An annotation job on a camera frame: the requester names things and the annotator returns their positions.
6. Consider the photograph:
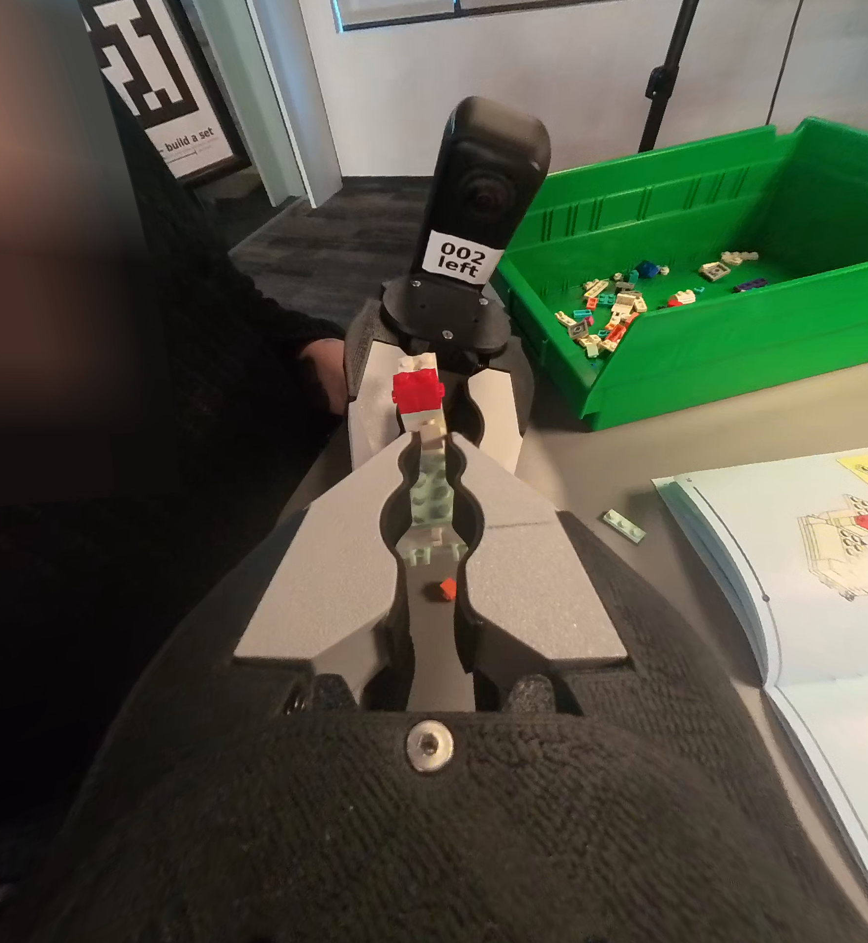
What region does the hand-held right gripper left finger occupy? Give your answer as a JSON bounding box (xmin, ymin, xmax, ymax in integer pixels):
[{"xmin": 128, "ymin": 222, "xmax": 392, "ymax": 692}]
[{"xmin": 232, "ymin": 433, "xmax": 416, "ymax": 710}]

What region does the person's left hand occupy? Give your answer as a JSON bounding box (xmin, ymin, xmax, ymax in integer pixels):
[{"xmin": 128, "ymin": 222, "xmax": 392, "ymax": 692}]
[{"xmin": 300, "ymin": 337, "xmax": 348, "ymax": 414}]

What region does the framed black-white pattern sign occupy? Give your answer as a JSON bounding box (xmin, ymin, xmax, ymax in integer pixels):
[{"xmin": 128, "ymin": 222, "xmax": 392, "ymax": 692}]
[{"xmin": 80, "ymin": 0, "xmax": 254, "ymax": 181}]

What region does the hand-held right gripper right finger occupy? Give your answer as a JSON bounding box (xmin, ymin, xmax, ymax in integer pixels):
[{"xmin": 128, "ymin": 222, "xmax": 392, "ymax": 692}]
[{"xmin": 450, "ymin": 432, "xmax": 631, "ymax": 710}]

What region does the person's left forearm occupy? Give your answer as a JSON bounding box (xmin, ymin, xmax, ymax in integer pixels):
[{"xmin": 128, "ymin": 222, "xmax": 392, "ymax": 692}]
[{"xmin": 135, "ymin": 243, "xmax": 346, "ymax": 443}]

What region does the white lego animal model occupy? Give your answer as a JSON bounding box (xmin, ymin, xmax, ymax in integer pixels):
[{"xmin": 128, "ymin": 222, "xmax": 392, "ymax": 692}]
[{"xmin": 392, "ymin": 352, "xmax": 472, "ymax": 570}]

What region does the green plastic bin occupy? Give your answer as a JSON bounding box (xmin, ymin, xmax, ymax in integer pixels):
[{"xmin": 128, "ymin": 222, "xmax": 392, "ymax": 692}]
[{"xmin": 490, "ymin": 115, "xmax": 868, "ymax": 433}]

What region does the black tripod stand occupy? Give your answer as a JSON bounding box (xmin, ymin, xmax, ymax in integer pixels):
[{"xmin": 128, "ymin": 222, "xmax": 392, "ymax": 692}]
[{"xmin": 635, "ymin": 0, "xmax": 701, "ymax": 153}]

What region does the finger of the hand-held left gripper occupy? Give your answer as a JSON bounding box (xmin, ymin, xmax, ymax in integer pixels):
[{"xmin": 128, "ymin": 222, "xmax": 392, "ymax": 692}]
[
  {"xmin": 347, "ymin": 345, "xmax": 409, "ymax": 470},
  {"xmin": 448, "ymin": 364, "xmax": 523, "ymax": 474}
]

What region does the pile of loose lego pieces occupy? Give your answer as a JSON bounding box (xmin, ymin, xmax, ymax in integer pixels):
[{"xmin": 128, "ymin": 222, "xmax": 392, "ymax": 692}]
[{"xmin": 555, "ymin": 250, "xmax": 774, "ymax": 361}]

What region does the light green lego plate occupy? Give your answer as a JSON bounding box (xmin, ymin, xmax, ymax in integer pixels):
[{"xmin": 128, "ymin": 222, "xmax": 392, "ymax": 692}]
[{"xmin": 600, "ymin": 508, "xmax": 647, "ymax": 545}]

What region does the open light blue instruction booklet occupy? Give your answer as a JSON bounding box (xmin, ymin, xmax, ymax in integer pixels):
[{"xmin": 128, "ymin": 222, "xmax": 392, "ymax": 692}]
[{"xmin": 652, "ymin": 442, "xmax": 868, "ymax": 925}]

